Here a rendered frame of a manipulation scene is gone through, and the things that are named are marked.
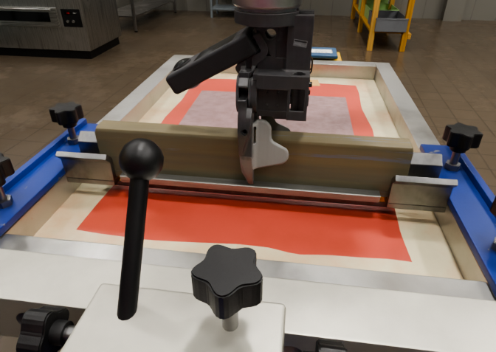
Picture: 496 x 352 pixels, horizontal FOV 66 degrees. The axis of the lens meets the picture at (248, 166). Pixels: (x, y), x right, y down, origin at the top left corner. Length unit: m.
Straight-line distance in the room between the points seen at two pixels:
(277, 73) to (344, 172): 0.16
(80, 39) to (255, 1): 4.68
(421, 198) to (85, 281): 0.39
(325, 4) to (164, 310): 7.56
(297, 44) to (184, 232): 0.26
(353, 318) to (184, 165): 0.31
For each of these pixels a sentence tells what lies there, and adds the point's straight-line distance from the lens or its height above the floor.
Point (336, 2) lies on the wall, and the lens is 7.72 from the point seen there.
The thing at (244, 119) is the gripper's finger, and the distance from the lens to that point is 0.43.
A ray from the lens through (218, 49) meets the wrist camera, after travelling 0.44.
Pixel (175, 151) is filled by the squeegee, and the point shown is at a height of 1.03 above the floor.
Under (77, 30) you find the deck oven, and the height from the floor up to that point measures 0.34.
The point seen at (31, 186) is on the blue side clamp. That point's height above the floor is 1.00.
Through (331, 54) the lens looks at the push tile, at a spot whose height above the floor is 0.97.
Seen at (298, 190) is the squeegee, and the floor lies 0.99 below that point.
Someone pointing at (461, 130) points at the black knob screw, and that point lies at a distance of 0.56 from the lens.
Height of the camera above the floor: 1.28
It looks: 31 degrees down
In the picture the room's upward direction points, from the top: straight up
